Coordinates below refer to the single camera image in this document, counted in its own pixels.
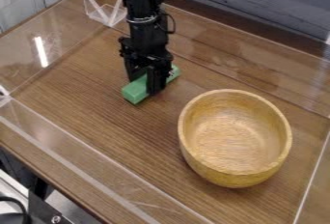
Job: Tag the clear acrylic corner bracket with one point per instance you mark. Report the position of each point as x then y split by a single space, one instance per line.
105 14

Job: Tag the black metal clamp bracket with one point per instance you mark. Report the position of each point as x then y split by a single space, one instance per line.
41 213

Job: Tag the clear acrylic tray walls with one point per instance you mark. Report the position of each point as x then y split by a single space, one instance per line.
108 153

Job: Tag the green rectangular block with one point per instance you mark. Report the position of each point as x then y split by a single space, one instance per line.
135 91

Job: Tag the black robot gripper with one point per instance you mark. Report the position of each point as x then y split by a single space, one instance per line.
144 52

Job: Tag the brown wooden bowl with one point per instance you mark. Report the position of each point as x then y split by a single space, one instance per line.
234 137

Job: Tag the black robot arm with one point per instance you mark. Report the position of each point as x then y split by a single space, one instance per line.
144 8

